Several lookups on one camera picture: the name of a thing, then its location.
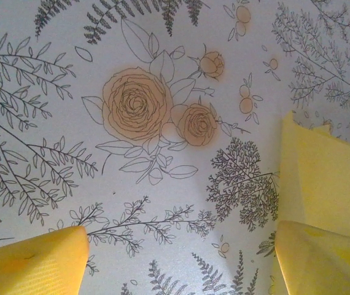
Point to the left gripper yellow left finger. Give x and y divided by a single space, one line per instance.
33 267

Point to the floral patterned table mat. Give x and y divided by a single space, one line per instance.
132 184

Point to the yellow paper sheet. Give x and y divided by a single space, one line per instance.
322 178

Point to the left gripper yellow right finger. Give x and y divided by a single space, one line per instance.
322 267

